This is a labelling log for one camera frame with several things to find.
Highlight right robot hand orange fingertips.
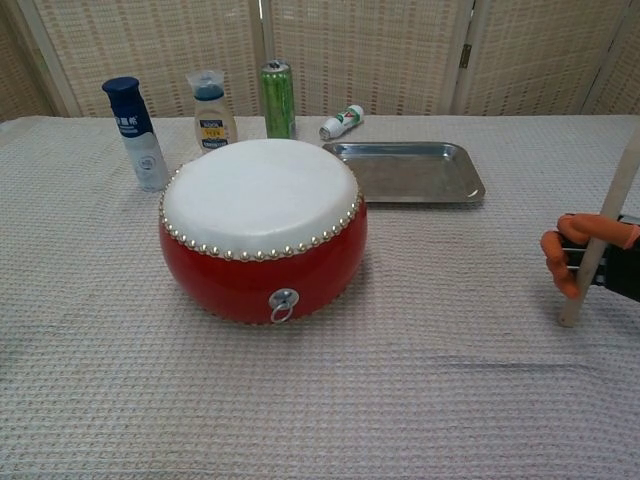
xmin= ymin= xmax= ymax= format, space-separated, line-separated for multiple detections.
xmin=539 ymin=212 xmax=640 ymax=304

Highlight woven folding screen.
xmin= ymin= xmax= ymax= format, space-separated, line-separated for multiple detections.
xmin=0 ymin=0 xmax=640 ymax=121

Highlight white bottle dark blue cap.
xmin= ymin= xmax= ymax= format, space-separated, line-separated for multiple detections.
xmin=101 ymin=76 xmax=170 ymax=193

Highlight rectangular steel tray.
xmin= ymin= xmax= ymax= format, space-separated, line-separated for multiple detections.
xmin=321 ymin=141 xmax=487 ymax=205

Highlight tall green drink can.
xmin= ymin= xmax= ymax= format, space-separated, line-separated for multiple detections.
xmin=259 ymin=59 xmax=297 ymax=141

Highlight red drum white skin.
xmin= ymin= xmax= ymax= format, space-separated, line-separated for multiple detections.
xmin=158 ymin=138 xmax=369 ymax=327

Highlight wooden drumstick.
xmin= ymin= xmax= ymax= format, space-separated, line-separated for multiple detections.
xmin=558 ymin=132 xmax=640 ymax=329

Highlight beige woven tablecloth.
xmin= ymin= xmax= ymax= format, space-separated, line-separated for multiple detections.
xmin=0 ymin=114 xmax=640 ymax=480

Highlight small white green bottle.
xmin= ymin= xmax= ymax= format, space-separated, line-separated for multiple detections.
xmin=318 ymin=104 xmax=365 ymax=141

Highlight beige sauce bottle blue cap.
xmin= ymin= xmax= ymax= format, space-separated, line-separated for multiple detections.
xmin=185 ymin=70 xmax=239 ymax=153

